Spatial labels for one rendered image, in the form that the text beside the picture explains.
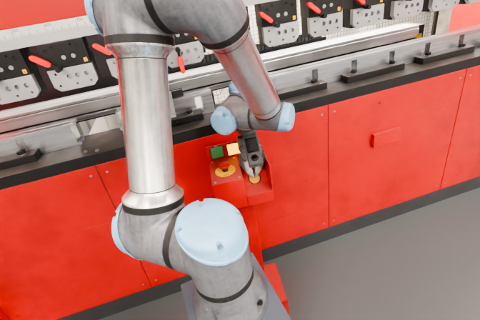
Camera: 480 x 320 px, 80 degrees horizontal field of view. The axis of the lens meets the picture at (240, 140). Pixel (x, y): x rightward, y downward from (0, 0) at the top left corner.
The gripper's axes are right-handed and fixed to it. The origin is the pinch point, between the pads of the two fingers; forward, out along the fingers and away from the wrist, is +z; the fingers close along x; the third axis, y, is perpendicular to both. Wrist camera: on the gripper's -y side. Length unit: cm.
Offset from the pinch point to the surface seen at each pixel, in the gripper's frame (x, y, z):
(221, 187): 12.4, -6.2, -3.9
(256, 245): 3.8, -4.2, 32.3
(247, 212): 5.0, -2.7, 14.2
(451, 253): -92, -6, 73
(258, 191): 0.2, -5.3, 2.3
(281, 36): -24, 38, -36
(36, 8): 58, 32, -61
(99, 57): 61, 84, -31
